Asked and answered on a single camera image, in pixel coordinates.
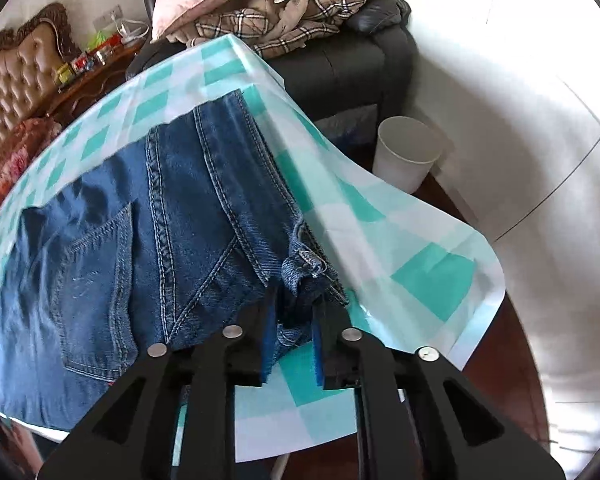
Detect white wall socket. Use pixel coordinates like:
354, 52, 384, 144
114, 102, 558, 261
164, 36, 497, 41
94, 5, 126, 31

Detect brown plaid blanket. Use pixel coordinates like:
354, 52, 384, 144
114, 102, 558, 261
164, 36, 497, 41
167, 0, 376, 58

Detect blue denim pants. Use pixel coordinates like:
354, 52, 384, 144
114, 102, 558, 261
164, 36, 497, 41
0, 89, 353, 433

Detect white trash bin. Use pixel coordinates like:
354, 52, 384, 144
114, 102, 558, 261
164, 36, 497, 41
372, 116, 443, 195

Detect dark wooden nightstand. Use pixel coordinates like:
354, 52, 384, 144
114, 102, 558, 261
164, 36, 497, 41
45, 40, 146, 121

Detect white charger cable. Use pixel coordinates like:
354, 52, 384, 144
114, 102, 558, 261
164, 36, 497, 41
115, 19, 151, 43

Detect red floral bedspread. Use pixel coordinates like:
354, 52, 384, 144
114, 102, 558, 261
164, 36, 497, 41
0, 117, 63, 241

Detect tufted leather carved headboard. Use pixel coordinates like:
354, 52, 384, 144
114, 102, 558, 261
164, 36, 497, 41
0, 2, 81, 171

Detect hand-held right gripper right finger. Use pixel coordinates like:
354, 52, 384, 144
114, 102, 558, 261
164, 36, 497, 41
312, 297, 566, 480

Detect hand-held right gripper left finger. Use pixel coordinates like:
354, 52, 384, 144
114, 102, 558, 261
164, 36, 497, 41
36, 287, 281, 480

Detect black leather armchair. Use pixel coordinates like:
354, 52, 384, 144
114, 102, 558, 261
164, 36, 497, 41
125, 0, 416, 126

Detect teal checkered tablecloth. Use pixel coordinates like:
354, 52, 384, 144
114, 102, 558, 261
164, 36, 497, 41
0, 34, 506, 463

